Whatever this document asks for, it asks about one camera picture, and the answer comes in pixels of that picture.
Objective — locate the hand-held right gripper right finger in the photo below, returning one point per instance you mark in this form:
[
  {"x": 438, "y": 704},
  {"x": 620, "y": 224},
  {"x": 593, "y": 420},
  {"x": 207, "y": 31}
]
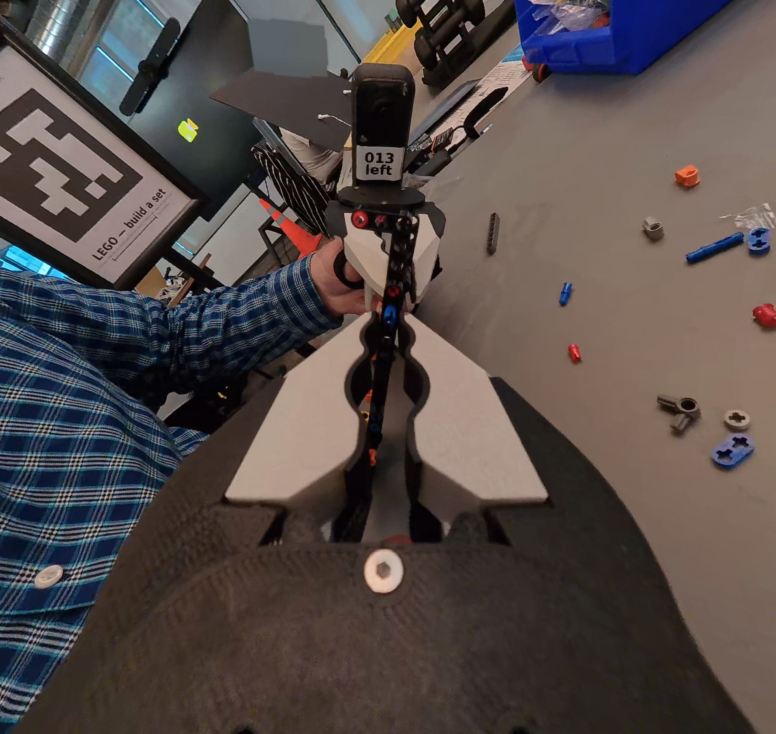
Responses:
[{"x": 479, "y": 443}]

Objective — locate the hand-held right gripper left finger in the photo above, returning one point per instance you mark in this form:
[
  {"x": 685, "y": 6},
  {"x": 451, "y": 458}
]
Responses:
[{"x": 297, "y": 437}]

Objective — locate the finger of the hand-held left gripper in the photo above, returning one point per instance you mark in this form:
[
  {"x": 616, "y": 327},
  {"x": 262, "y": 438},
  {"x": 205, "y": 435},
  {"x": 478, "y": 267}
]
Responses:
[
  {"x": 364, "y": 255},
  {"x": 426, "y": 261}
]

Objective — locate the black lego chassis assembly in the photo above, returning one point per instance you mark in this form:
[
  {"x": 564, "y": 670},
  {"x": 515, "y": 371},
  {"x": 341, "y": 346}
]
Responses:
[{"x": 397, "y": 273}]

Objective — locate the person's left forearm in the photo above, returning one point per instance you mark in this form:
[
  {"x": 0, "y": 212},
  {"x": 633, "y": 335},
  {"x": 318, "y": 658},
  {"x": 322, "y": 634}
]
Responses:
[{"x": 242, "y": 315}]

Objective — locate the grey long lego beam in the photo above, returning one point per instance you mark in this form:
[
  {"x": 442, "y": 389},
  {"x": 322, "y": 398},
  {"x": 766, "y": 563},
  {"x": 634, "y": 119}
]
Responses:
[{"x": 493, "y": 233}]

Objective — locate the small red lego pin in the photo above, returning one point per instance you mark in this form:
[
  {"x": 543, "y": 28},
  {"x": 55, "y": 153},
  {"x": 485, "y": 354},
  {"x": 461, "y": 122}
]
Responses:
[{"x": 575, "y": 353}]

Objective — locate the dark grey lego angle connector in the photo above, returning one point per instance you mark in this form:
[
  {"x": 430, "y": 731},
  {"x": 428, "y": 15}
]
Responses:
[{"x": 682, "y": 409}]

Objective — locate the light grey lego connector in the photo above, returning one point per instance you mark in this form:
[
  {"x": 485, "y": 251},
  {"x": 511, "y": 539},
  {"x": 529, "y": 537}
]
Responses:
[{"x": 653, "y": 229}]

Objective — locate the small blue lego liftarm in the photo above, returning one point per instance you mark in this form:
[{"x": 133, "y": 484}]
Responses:
[
  {"x": 759, "y": 241},
  {"x": 732, "y": 452}
]

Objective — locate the grey round lego bush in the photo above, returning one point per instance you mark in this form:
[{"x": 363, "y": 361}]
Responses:
[{"x": 736, "y": 420}]

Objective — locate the orange lego connector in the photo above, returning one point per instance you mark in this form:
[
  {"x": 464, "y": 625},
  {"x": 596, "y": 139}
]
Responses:
[{"x": 687, "y": 176}]

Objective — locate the long blue lego axle pin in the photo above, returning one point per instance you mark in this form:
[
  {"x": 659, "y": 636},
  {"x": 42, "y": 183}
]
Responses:
[{"x": 715, "y": 247}]

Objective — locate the red lego connector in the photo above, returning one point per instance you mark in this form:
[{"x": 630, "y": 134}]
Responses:
[{"x": 765, "y": 315}]

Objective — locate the person's left hand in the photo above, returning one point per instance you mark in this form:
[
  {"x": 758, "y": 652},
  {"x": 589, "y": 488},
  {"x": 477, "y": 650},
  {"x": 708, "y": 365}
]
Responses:
[{"x": 324, "y": 273}]

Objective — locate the dark tablet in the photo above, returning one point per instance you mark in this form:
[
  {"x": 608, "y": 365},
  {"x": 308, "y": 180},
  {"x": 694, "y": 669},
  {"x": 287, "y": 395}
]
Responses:
[{"x": 451, "y": 103}]

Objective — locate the orange traffic cone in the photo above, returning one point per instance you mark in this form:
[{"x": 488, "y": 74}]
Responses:
[{"x": 297, "y": 230}]

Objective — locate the black power bank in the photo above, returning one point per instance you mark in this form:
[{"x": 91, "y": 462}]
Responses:
[{"x": 435, "y": 162}]

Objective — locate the black flat board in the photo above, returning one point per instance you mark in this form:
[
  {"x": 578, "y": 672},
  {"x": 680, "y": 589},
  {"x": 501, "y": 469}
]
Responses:
[{"x": 285, "y": 106}]

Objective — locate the black white striped chair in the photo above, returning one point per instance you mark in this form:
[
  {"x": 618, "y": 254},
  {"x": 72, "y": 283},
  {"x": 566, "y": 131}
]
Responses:
[{"x": 291, "y": 188}]

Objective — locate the rack of black dumbbells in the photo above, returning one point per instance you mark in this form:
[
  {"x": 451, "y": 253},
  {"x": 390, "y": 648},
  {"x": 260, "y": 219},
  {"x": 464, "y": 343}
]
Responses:
[{"x": 436, "y": 18}]

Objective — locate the white instruction sheet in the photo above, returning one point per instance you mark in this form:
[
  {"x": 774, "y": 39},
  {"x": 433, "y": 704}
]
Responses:
[{"x": 506, "y": 67}]

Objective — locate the black webcam bar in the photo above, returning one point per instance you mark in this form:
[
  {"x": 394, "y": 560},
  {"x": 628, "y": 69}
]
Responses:
[{"x": 150, "y": 67}]

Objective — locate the blue plastic bin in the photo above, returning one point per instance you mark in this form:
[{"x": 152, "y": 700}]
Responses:
[{"x": 667, "y": 24}]

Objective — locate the framed marker poster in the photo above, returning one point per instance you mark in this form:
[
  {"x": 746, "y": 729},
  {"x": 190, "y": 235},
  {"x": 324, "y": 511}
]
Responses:
[{"x": 66, "y": 158}]

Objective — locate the clear plastic scrap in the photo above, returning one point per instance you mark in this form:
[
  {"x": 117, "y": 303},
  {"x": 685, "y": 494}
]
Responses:
[{"x": 752, "y": 217}]

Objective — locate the dark wall screen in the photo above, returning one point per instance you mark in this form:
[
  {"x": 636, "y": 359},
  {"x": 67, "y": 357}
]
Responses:
[{"x": 224, "y": 67}]

